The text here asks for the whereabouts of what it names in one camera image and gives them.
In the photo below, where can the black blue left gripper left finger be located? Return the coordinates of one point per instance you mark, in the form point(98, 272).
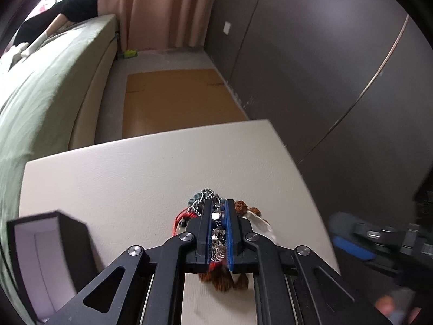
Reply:
point(143, 286)

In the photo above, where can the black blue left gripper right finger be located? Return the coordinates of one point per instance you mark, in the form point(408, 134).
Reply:
point(293, 286)

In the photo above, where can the brown bead bracelet white tassel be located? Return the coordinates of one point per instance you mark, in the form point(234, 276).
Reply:
point(221, 277)

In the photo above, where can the black jewelry box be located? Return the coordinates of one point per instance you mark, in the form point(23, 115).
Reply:
point(52, 260)

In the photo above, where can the operator hand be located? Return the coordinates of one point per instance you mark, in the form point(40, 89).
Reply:
point(400, 307)

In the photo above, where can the brown cardboard sheet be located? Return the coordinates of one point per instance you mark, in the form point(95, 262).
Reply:
point(169, 100)

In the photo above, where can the green small toy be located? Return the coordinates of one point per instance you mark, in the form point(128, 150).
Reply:
point(129, 54)

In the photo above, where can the pink curtain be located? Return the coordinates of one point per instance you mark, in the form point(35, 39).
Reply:
point(159, 24)

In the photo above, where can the person in black clothes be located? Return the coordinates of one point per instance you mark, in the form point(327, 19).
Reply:
point(36, 30)

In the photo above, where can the beige bed frame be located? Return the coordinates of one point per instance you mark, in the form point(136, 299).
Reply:
point(84, 130)

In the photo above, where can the white wall socket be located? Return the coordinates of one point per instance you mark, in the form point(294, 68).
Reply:
point(227, 28)

